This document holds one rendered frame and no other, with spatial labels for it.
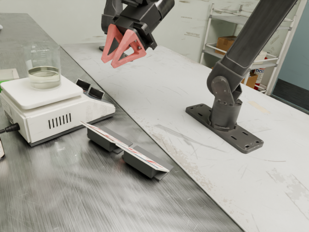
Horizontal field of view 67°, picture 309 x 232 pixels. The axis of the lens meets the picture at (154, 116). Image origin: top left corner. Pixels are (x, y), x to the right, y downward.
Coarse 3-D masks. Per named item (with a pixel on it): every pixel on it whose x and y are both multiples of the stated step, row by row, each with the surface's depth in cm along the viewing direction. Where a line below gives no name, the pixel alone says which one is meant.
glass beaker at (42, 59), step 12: (24, 48) 41; (36, 48) 46; (48, 48) 46; (36, 60) 42; (48, 60) 42; (36, 72) 43; (48, 72) 43; (60, 72) 46; (36, 84) 44; (48, 84) 45; (60, 84) 47
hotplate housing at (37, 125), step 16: (0, 96) 47; (80, 96) 49; (16, 112) 42; (32, 112) 41; (48, 112) 43; (64, 112) 45; (80, 112) 48; (96, 112) 51; (112, 112) 55; (16, 128) 43; (32, 128) 42; (48, 128) 44; (64, 128) 47; (32, 144) 44
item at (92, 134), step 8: (88, 128) 46; (104, 128) 51; (88, 136) 47; (96, 136) 45; (104, 136) 42; (112, 136) 49; (120, 136) 49; (104, 144) 45; (112, 144) 44; (120, 144) 44; (128, 144) 47
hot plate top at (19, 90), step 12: (0, 84) 46; (12, 84) 46; (24, 84) 47; (72, 84) 49; (12, 96) 42; (24, 96) 42; (36, 96) 43; (48, 96) 43; (60, 96) 44; (72, 96) 46; (24, 108) 40
